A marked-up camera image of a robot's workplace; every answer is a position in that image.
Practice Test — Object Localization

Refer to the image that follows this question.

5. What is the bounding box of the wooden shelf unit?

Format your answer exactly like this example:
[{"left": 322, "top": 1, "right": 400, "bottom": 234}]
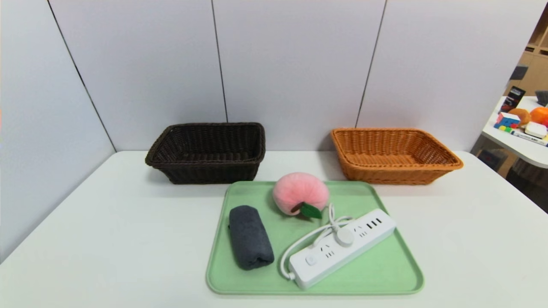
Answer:
[{"left": 505, "top": 4, "right": 548, "bottom": 97}]

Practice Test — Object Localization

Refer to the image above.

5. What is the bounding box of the light green plastic tray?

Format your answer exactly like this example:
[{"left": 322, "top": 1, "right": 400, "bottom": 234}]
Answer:
[{"left": 206, "top": 180, "right": 425, "bottom": 296}]

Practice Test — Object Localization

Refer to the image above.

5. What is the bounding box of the orange wicker basket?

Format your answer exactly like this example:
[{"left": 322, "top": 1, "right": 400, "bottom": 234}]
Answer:
[{"left": 331, "top": 127, "right": 464, "bottom": 185}]

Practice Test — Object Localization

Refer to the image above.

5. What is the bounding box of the pink plush peach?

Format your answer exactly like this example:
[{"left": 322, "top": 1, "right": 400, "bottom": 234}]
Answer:
[{"left": 272, "top": 172, "right": 330, "bottom": 220}]

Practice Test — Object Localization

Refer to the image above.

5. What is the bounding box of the colourful puzzle cube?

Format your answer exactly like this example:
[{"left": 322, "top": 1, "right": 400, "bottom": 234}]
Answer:
[{"left": 494, "top": 112, "right": 521, "bottom": 132}]

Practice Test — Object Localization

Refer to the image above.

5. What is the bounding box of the white side table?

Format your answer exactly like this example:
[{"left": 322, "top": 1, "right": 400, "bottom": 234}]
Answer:
[{"left": 482, "top": 96, "right": 548, "bottom": 169}]

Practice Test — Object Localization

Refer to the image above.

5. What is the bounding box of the small white box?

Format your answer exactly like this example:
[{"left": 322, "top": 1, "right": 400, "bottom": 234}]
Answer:
[{"left": 525, "top": 121, "right": 548, "bottom": 138}]

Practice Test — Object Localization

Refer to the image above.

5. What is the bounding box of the white marker pen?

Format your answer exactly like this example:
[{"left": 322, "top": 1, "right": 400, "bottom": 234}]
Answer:
[{"left": 512, "top": 130, "right": 548, "bottom": 147}]

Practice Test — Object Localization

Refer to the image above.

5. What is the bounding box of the orange toy bread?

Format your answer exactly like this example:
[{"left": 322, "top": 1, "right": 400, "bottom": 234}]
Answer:
[{"left": 509, "top": 108, "right": 531, "bottom": 126}]

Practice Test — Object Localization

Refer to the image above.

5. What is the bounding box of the black standing card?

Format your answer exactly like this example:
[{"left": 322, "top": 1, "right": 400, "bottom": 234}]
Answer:
[{"left": 500, "top": 86, "right": 526, "bottom": 113}]

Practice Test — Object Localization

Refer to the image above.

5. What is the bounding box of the dark brown wicker basket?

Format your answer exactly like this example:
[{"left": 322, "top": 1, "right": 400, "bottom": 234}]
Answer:
[{"left": 145, "top": 122, "right": 266, "bottom": 185}]

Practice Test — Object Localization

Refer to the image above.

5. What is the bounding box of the grey towel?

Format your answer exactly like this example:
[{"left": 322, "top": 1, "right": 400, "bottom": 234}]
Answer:
[{"left": 228, "top": 205, "right": 275, "bottom": 271}]

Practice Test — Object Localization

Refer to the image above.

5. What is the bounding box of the white power strip with cable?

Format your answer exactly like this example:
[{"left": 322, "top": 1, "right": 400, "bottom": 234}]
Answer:
[{"left": 280, "top": 203, "right": 397, "bottom": 290}]

